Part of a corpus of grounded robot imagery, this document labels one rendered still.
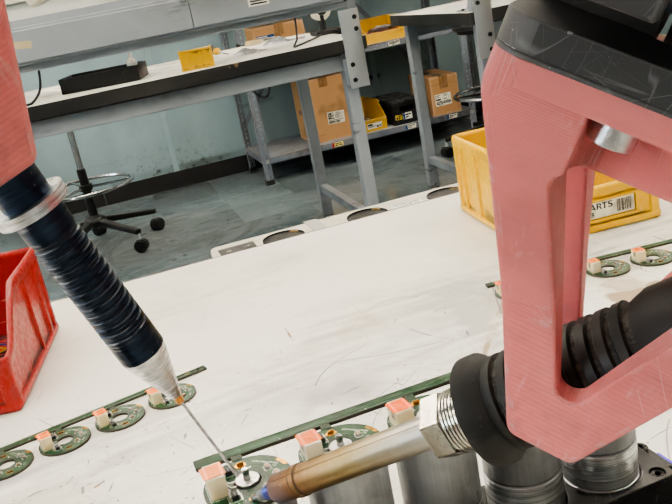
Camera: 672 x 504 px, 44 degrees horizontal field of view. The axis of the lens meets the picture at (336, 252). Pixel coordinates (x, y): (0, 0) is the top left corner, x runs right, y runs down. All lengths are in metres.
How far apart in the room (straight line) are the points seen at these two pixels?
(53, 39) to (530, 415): 2.31
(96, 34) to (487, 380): 2.30
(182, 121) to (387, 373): 4.24
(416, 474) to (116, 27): 2.25
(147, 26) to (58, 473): 2.10
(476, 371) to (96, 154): 4.45
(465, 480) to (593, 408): 0.10
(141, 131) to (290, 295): 4.09
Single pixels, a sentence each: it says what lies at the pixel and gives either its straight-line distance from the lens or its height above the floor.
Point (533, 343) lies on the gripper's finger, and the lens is 0.16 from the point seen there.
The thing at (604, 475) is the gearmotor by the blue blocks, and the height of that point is 0.78.
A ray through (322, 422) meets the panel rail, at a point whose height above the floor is 0.81.
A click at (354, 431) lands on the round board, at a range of 0.25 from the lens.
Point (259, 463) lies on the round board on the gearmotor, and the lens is 0.25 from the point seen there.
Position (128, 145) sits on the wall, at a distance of 4.61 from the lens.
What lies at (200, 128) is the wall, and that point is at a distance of 4.64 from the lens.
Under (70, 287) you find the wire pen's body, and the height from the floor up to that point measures 0.89.
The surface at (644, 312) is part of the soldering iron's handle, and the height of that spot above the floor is 0.87.
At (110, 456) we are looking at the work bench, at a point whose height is 0.75.
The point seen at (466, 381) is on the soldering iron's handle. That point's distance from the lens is 0.18.
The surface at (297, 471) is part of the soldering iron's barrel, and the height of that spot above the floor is 0.82.
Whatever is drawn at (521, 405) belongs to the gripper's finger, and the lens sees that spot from 0.17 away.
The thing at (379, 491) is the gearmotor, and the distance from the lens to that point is 0.24.
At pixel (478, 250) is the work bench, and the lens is 0.56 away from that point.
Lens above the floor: 0.94
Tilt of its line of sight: 18 degrees down
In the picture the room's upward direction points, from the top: 11 degrees counter-clockwise
